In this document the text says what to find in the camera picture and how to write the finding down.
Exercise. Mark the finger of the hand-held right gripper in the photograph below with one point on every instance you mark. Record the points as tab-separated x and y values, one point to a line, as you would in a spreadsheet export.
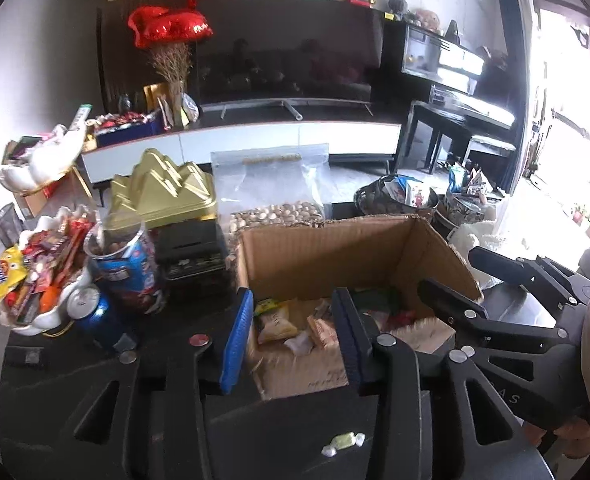
455	305
505	262

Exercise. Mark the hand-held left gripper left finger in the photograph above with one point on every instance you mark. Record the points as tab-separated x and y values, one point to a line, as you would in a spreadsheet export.
237	340

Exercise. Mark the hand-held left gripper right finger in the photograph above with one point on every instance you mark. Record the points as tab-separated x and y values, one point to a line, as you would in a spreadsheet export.
349	345

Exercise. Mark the orange snack packet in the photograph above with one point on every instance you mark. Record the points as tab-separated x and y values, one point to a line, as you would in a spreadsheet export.
322	332

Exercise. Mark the yellow and green snack packet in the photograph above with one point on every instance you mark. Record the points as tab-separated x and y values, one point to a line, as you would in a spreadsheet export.
275	322

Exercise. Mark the white candy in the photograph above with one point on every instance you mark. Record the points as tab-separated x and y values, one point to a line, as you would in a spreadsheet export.
297	344

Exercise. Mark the dark green snack packet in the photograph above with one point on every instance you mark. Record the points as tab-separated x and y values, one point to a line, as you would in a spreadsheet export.
377	300

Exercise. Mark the brown cardboard box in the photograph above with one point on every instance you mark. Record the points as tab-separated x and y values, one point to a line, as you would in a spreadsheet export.
325	255

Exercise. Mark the white shell bowl of snacks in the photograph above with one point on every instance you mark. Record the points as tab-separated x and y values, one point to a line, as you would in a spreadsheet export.
50	280

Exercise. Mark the person's right hand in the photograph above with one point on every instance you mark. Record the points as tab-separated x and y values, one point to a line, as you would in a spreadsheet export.
570	440

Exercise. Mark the white plush toy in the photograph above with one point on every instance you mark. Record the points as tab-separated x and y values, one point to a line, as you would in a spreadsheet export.
475	245

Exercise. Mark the black patterned tin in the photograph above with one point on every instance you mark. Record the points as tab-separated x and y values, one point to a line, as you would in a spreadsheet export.
465	212

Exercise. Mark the small potted plant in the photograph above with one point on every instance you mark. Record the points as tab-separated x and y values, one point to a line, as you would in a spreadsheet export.
582	215

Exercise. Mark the green wrapped candy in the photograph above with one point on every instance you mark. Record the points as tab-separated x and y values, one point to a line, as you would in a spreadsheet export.
344	442

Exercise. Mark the black box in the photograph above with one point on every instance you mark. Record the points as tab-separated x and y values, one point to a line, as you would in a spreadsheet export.
190	250

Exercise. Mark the piano stool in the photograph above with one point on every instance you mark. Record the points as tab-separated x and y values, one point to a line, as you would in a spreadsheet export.
492	150

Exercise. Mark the dark basket of packets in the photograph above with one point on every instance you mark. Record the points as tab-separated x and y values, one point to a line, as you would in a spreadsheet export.
395	197

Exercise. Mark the blue chocolate candy container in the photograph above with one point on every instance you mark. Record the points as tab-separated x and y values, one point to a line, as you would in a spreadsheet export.
125	265

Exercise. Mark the blue drink can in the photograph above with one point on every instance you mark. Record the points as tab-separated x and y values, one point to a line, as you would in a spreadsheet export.
100	320

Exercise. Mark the clear zip bag of nuts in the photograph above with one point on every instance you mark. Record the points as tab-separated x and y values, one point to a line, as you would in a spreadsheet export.
270	195

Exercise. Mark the gold mountain-shaped box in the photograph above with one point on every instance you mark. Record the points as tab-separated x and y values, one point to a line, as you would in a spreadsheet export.
165	190

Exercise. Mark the black piano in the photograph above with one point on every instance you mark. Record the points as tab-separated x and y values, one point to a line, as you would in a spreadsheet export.
440	75

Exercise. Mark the small black flat device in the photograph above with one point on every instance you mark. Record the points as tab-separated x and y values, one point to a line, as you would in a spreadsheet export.
25	356

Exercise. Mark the tray of wrapped candies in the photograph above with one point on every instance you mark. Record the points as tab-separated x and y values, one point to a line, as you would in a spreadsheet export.
122	127

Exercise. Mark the yellow snack bag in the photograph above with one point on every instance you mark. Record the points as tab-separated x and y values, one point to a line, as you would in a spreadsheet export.
2	275

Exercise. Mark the brown plush bear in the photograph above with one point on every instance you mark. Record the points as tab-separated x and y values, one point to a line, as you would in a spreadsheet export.
427	19

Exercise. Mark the white shell dish gold stand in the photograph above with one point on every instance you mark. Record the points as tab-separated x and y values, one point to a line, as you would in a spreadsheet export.
40	160

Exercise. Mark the dried flower bunch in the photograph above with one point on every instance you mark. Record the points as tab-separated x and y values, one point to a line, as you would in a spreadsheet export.
172	75

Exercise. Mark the black flat screen television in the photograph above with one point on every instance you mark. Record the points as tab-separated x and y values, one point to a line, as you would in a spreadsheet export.
285	55

